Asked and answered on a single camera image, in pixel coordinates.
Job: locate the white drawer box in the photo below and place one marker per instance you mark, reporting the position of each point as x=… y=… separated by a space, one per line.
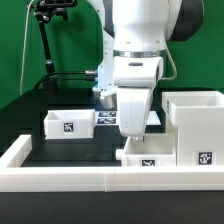
x=69 y=124
x=154 y=150

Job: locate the white drawer cabinet frame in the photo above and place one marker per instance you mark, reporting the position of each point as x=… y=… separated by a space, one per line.
x=198 y=117

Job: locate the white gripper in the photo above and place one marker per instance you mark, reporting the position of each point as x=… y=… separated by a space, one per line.
x=133 y=106

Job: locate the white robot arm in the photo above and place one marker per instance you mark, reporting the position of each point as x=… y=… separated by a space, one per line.
x=135 y=34

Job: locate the white workspace border frame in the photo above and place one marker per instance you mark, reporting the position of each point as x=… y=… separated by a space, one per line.
x=16 y=178

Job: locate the white fiducial marker plate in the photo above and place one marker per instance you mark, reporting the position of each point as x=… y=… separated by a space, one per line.
x=111 y=118

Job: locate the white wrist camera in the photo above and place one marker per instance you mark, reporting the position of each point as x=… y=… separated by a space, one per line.
x=108 y=98

